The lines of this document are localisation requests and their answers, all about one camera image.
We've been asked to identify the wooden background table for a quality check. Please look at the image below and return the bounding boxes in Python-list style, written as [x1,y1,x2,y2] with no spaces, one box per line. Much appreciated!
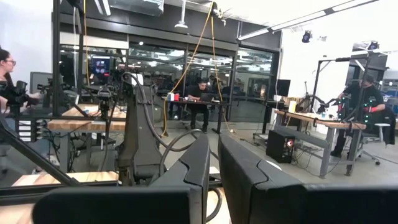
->
[273,108,368,179]
[48,104,127,174]

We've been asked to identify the white ceiling light strip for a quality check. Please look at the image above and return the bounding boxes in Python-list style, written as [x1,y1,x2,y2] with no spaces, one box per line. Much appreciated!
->
[238,0,381,41]

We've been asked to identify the black desk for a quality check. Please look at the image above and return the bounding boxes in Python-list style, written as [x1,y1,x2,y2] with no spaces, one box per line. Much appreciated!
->
[180,99,231,134]

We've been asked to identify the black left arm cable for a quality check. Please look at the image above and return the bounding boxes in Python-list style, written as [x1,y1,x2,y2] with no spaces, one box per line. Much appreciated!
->
[159,128,203,181]
[123,72,193,153]

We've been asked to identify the black background frame post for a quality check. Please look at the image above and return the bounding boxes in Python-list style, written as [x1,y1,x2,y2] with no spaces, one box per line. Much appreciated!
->
[52,0,62,118]

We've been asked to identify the black rig diagonal strut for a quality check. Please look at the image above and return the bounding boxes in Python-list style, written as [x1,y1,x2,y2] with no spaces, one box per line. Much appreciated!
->
[0,114,82,187]

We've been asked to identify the black hanging camera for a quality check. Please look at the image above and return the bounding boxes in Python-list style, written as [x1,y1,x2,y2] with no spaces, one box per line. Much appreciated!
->
[301,29,313,44]

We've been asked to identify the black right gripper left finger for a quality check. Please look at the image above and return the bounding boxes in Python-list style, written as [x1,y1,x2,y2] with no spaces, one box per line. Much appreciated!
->
[32,133,211,224]

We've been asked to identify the black drawer unit white labels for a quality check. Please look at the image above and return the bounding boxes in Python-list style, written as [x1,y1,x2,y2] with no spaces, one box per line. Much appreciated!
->
[17,119,43,142]

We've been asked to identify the person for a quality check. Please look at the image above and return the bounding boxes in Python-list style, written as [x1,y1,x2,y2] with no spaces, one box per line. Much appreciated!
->
[331,74,396,158]
[0,48,41,131]
[186,79,213,133]

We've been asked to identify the white office chair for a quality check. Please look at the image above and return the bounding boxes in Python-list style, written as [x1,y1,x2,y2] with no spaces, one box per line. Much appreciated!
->
[357,123,391,166]

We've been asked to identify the black background frame stand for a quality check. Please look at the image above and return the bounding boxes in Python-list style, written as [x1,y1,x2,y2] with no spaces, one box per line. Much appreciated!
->
[310,55,373,125]

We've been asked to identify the black computer tower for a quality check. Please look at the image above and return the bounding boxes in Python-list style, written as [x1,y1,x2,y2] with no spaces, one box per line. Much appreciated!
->
[266,129,296,164]

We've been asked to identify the yellow hanging cable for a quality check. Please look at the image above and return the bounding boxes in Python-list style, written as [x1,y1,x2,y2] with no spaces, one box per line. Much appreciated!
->
[210,15,234,133]
[160,1,215,138]

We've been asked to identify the black monitor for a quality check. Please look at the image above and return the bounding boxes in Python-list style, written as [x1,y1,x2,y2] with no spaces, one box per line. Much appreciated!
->
[275,79,292,97]

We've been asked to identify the white pendant lamp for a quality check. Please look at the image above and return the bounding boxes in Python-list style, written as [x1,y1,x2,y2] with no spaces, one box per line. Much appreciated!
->
[174,0,189,29]

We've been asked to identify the lit display screen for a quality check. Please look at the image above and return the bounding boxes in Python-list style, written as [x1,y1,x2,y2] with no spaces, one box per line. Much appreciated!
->
[90,55,111,78]

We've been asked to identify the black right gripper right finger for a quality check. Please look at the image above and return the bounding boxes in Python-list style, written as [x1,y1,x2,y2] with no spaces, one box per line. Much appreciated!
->
[217,133,398,224]

